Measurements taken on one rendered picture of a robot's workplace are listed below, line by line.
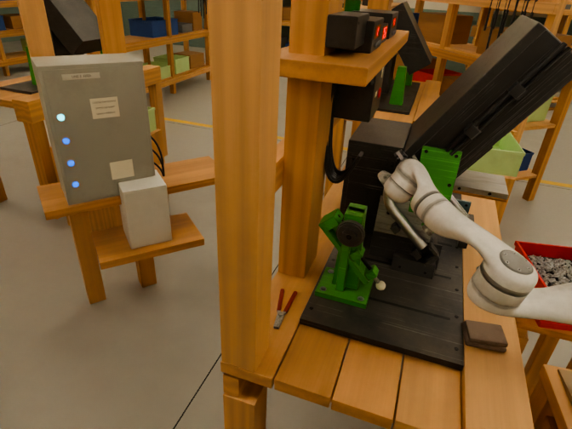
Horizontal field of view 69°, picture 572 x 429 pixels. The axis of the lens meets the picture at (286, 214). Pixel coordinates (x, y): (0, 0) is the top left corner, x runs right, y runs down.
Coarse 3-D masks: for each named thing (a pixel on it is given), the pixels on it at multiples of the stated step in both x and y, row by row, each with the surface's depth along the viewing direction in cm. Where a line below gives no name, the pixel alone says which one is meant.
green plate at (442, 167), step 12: (420, 156) 128; (432, 156) 127; (444, 156) 126; (456, 156) 125; (432, 168) 128; (444, 168) 127; (456, 168) 126; (432, 180) 129; (444, 180) 128; (444, 192) 128
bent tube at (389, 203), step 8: (384, 192) 131; (384, 200) 131; (392, 208) 131; (392, 216) 132; (400, 216) 131; (400, 224) 131; (408, 224) 131; (408, 232) 131; (416, 232) 131; (416, 240) 130
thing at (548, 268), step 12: (528, 252) 150; (540, 252) 150; (552, 252) 149; (564, 252) 149; (540, 264) 146; (552, 264) 144; (564, 264) 147; (540, 276) 132; (552, 276) 138; (564, 276) 140; (540, 324) 129; (552, 324) 127; (564, 324) 127
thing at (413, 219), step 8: (384, 208) 137; (400, 208) 135; (408, 208) 135; (376, 216) 139; (384, 216) 138; (408, 216) 135; (416, 216) 134; (376, 224) 139; (384, 224) 138; (416, 224) 134; (392, 232) 137; (400, 232) 137; (424, 232) 134
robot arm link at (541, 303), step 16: (480, 272) 76; (480, 288) 76; (544, 288) 81; (560, 288) 79; (480, 304) 77; (496, 304) 75; (512, 304) 74; (528, 304) 77; (544, 304) 77; (560, 304) 77; (560, 320) 76
